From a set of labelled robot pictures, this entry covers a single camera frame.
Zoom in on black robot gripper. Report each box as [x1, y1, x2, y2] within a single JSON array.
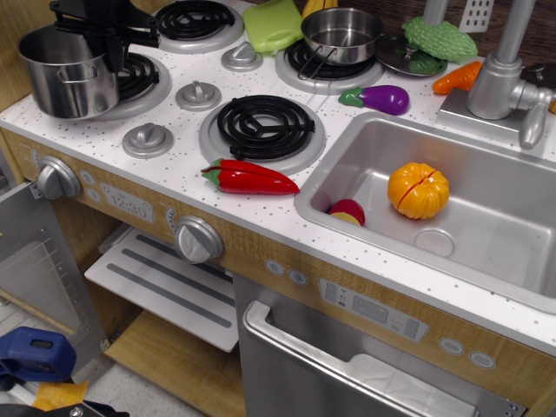
[[49, 0, 160, 73]]

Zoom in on tall stainless steel pot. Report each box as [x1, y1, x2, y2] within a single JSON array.
[[18, 25, 119, 120]]

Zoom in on steel pot lid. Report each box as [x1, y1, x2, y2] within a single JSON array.
[[374, 35, 447, 77]]

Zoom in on front left black burner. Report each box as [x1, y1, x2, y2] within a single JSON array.
[[94, 52, 172, 122]]

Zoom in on black burner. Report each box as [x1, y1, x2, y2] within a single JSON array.
[[94, 52, 172, 122], [154, 1, 244, 55], [275, 41, 384, 96], [199, 95, 326, 175]]

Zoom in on back left black burner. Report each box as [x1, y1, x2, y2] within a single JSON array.
[[154, 1, 244, 55]]

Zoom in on silver stovetop knob middle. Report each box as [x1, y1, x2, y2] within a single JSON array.
[[175, 81, 222, 112]]

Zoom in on silver stovetop knob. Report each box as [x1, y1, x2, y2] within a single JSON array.
[[122, 122, 174, 159], [221, 42, 263, 72], [175, 81, 222, 112]]

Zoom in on silver stovetop knob front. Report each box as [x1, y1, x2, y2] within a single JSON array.
[[122, 122, 174, 159]]

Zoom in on silver stovetop knob back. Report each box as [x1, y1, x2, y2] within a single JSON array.
[[221, 42, 263, 72]]

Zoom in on silver oven knob left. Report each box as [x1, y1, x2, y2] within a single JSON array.
[[36, 156, 82, 200]]

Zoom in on silver oven knob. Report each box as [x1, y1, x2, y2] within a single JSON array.
[[174, 215, 224, 264], [36, 156, 82, 200]]

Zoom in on green plastic cutting board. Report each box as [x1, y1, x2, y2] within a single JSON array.
[[242, 0, 303, 53]]

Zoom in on red toy chili pepper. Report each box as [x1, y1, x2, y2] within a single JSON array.
[[201, 158, 300, 195]]

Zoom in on front right black burner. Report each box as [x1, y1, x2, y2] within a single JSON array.
[[199, 95, 326, 175]]

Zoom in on back right black burner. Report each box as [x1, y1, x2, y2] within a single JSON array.
[[275, 41, 384, 96]]

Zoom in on yellow toy banana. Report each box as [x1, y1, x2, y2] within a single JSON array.
[[301, 0, 339, 18]]

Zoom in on silver oven knob right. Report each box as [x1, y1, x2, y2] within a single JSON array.
[[174, 215, 224, 264]]

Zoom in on white oven rack shelf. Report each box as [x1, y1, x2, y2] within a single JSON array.
[[85, 228, 238, 353]]

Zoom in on small steel saucepan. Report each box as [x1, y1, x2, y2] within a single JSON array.
[[298, 7, 383, 79]]

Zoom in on grey oven door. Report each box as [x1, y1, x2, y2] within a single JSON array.
[[1, 183, 105, 376]]

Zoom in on purple toy eggplant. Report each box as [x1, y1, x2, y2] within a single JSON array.
[[338, 85, 410, 116]]

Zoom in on red yellow toy fruit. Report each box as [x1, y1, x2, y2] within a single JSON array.
[[328, 199, 366, 226]]

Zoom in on blue clamp tool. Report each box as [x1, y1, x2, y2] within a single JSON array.
[[1, 327, 76, 391]]

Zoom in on green toy bitter gourd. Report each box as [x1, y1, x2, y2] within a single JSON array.
[[401, 17, 478, 63]]

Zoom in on orange toy pumpkin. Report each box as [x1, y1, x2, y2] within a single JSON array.
[[387, 162, 450, 220]]

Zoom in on yellow cloth scrap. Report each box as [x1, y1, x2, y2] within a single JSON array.
[[32, 381, 89, 412]]

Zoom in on orange toy carrot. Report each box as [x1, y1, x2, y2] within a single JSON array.
[[432, 61, 482, 95]]

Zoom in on silver dishwasher door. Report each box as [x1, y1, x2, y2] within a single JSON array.
[[234, 276, 527, 416]]

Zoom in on white slotted spatula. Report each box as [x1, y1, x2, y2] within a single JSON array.
[[459, 0, 494, 34]]

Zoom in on silver toy faucet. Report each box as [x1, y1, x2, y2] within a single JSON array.
[[436, 1, 555, 150]]

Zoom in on silver sink basin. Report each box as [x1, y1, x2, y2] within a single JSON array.
[[295, 112, 555, 314]]

